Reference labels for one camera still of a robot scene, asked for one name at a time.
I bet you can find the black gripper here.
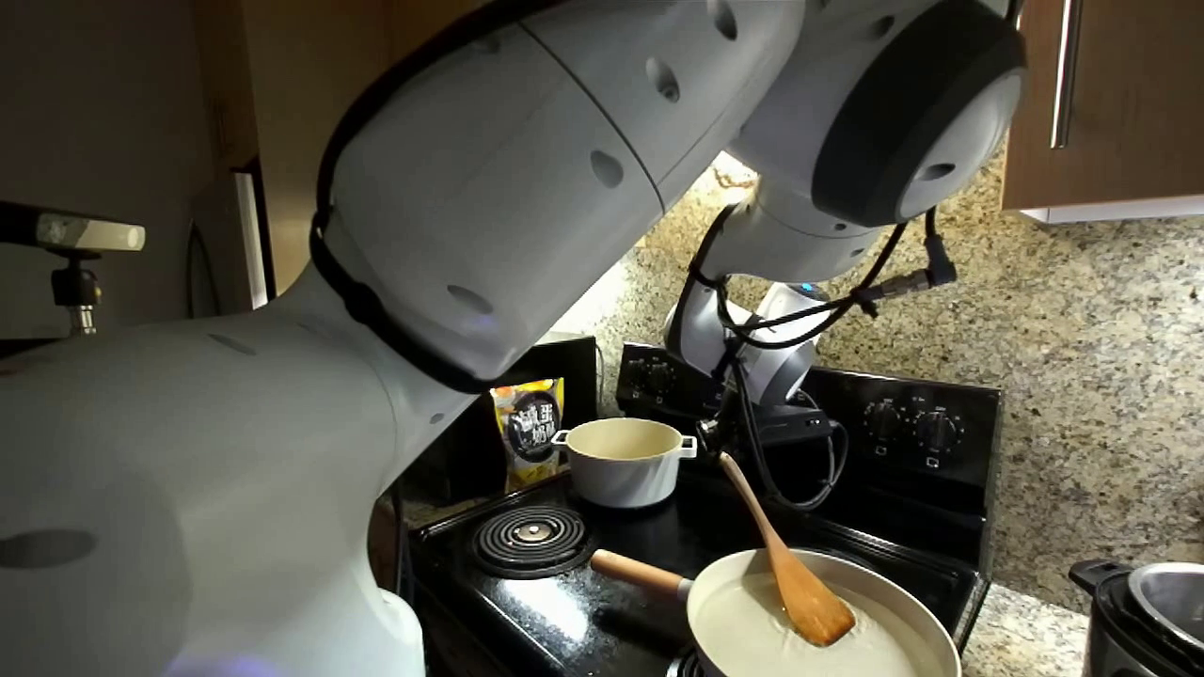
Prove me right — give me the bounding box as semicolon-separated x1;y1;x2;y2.
695;389;782;479

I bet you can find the wooden cooking spoon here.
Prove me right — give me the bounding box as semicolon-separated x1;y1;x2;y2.
714;449;863;652

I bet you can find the black electric stove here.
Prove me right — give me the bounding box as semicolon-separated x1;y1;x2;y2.
400;344;1007;677

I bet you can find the yellow black snack bag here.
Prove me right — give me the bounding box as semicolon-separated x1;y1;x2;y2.
486;371;572;497

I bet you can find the black coil burner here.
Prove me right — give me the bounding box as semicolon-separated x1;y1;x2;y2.
471;499;597;578

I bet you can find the black pot at right edge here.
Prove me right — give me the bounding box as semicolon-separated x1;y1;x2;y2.
1070;558;1204;677

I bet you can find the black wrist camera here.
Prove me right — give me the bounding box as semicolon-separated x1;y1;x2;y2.
748;409;842;451

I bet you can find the white two-handled pot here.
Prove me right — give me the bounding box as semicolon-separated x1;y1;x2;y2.
548;414;705;510

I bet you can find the cream frying pan wooden handle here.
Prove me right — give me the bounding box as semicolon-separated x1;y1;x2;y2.
586;544;969;677

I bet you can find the silver cabinet handle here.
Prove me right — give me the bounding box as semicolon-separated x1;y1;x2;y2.
1049;0;1079;153

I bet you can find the dark brown wall cabinet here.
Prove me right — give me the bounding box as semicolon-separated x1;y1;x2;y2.
1002;0;1204;231

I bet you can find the light-edged wooden wall cabinet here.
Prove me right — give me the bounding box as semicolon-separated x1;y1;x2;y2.
236;0;505;306

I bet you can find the black camera stand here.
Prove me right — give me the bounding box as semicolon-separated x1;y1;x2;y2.
0;247;111;361

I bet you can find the grey stereo camera bar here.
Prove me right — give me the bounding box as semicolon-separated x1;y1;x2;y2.
0;204;150;258

